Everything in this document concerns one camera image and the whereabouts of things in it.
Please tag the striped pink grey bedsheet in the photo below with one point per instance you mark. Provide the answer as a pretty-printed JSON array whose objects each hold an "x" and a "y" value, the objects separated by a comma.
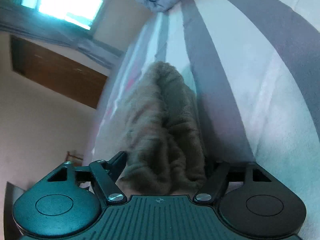
[{"x": 254, "y": 66}]

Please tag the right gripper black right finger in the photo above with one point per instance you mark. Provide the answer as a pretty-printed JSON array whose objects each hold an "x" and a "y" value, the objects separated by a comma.
[{"x": 250, "y": 201}]

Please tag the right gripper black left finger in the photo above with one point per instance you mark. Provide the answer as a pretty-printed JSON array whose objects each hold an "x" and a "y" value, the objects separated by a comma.
[{"x": 70, "y": 199}]

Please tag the grey pants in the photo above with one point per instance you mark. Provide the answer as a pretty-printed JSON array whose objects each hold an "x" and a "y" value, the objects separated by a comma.
[{"x": 161, "y": 135}]

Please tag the left grey blue curtain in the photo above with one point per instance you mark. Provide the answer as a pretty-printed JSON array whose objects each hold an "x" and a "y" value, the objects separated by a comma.
[{"x": 29, "y": 23}]

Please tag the brown wooden door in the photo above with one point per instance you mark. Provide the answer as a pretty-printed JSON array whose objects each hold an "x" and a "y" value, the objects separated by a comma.
[{"x": 56, "y": 72}]

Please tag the brown wooden chair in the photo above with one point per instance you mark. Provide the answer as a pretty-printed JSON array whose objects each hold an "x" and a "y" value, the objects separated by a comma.
[{"x": 74, "y": 157}]

